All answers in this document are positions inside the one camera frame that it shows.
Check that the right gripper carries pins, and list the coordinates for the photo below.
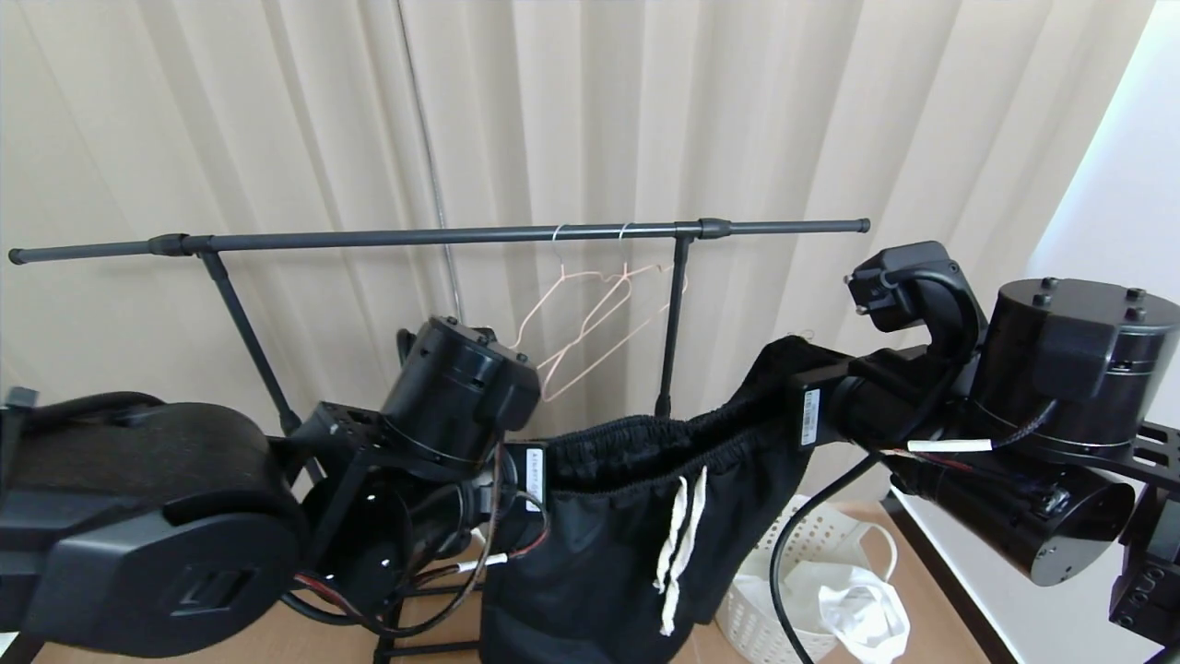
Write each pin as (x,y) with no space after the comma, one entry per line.
(862,401)

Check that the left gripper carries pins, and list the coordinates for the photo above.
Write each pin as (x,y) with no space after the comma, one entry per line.
(507,498)

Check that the black shorts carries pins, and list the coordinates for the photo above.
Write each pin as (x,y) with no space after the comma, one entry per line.
(599,553)

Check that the pink clothes hanger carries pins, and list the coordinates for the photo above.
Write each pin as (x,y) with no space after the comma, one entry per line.
(604,352)
(590,318)

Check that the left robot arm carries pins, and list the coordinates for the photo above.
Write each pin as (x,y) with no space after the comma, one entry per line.
(138,516)

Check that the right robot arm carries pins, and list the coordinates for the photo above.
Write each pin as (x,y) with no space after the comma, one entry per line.
(1069,369)

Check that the white laundry basket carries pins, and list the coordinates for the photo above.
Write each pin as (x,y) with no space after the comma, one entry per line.
(811,535)

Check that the black clothes rack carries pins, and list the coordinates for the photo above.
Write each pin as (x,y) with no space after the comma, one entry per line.
(369,237)

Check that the white garment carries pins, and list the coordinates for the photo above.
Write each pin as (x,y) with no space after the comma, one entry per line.
(867,609)

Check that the beige curtain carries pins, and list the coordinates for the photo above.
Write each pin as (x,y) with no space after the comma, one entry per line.
(737,111)

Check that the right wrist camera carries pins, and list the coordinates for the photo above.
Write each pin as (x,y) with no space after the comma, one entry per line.
(908,277)

